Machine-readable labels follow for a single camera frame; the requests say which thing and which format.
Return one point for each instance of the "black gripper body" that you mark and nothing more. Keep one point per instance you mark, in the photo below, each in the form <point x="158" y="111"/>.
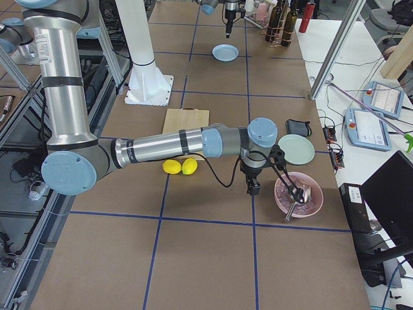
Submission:
<point x="229" y="17"/>
<point x="250" y="172"/>

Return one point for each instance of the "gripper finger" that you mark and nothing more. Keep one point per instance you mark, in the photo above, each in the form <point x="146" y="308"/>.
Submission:
<point x="253" y="187"/>
<point x="228" y="29"/>

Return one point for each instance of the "light blue plate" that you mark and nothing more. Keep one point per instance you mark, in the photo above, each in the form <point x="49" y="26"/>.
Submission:
<point x="225" y="53"/>

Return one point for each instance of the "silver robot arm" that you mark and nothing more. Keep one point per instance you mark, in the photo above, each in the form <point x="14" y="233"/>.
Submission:
<point x="77" y="159"/>
<point x="208" y="7"/>

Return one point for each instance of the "light green plate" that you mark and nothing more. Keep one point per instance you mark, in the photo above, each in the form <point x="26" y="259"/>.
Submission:
<point x="298" y="150"/>

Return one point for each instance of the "pink bowl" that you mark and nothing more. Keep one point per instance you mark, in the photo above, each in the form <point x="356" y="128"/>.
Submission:
<point x="284" y="187"/>

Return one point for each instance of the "dark wine bottle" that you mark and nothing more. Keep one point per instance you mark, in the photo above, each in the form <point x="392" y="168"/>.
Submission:
<point x="289" y="25"/>
<point x="274" y="22"/>

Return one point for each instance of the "metal scoop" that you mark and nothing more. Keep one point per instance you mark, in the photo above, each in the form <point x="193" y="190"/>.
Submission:
<point x="300" y="196"/>

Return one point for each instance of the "grey folded cloth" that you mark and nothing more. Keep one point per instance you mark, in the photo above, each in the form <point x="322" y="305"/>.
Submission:
<point x="301" y="128"/>

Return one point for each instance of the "yellow lemon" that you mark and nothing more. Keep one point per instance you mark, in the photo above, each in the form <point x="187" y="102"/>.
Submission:
<point x="189" y="166"/>
<point x="171" y="166"/>

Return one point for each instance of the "red thermos bottle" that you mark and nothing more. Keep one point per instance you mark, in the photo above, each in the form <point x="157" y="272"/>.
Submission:
<point x="307" y="16"/>

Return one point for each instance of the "wooden cutting board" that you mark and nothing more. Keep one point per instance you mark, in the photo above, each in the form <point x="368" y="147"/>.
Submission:
<point x="185" y="118"/>

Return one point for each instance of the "teach pendant tablet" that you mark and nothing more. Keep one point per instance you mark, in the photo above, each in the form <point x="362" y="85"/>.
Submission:
<point x="383" y="98"/>
<point x="366" y="130"/>

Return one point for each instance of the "black computer monitor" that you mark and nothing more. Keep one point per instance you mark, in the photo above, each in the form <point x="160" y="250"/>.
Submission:
<point x="388" y="194"/>

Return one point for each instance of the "green tipped grabber stick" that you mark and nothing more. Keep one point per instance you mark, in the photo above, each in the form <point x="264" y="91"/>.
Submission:
<point x="407" y="136"/>

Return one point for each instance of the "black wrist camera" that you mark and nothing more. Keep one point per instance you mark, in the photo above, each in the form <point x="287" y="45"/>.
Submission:
<point x="278" y="155"/>

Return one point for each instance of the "copper wire bottle rack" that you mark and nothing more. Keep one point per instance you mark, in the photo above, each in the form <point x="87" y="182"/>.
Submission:
<point x="278" y="37"/>

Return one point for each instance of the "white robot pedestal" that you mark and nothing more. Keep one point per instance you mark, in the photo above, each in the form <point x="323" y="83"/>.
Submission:
<point x="147" y="84"/>

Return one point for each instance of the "aluminium frame post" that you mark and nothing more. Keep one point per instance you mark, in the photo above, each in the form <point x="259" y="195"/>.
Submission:
<point x="344" y="29"/>

